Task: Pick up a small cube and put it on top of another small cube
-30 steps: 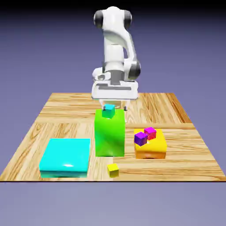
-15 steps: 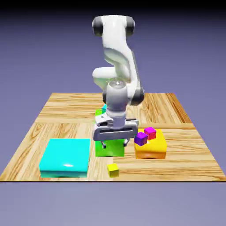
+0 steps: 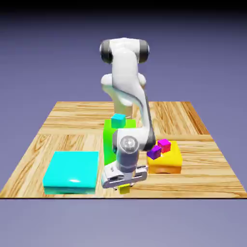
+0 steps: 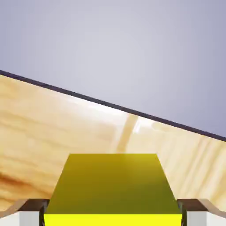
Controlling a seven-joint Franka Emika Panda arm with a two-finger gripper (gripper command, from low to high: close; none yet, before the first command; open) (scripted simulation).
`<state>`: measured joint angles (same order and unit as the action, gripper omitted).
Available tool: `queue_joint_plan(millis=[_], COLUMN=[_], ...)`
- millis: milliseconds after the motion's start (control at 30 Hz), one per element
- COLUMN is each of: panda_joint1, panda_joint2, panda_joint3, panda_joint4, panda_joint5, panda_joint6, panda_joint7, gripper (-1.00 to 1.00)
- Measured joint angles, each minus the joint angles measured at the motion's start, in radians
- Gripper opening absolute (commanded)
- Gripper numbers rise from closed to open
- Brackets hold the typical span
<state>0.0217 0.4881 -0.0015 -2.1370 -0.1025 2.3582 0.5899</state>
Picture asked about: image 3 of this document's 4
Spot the large cyan box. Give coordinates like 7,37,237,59
42,151,100,195

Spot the small purple cube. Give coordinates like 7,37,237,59
146,145,162,160

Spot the small yellow cube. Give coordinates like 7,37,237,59
119,183,130,195

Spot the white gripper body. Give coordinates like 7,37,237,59
100,160,148,189

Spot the small magenta cube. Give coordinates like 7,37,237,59
157,138,172,154

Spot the large green box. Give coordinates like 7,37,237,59
103,119,137,166

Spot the small cyan cube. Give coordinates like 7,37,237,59
111,113,126,129

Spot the large yellow box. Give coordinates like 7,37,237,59
147,140,183,174

